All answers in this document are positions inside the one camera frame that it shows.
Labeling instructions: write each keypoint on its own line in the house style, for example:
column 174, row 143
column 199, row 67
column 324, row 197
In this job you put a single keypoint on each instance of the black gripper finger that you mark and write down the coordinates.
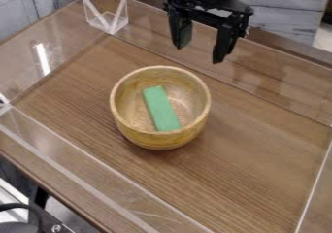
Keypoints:
column 180, row 28
column 226, row 40

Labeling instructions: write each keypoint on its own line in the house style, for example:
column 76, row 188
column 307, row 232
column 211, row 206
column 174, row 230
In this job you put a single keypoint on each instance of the clear acrylic corner bracket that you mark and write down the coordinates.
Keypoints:
column 108, row 22

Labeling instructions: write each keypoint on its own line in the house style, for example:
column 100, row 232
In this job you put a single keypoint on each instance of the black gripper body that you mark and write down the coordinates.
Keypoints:
column 215, row 12

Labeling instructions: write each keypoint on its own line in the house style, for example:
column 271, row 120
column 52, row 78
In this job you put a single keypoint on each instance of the green rectangular block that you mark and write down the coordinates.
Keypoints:
column 160, row 110

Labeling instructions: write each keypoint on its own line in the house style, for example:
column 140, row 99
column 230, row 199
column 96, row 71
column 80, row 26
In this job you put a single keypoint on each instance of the brown wooden bowl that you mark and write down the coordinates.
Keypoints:
column 188, row 96

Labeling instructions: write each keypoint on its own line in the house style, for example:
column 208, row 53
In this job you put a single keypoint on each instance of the black table leg frame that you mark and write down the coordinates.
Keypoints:
column 51, row 225

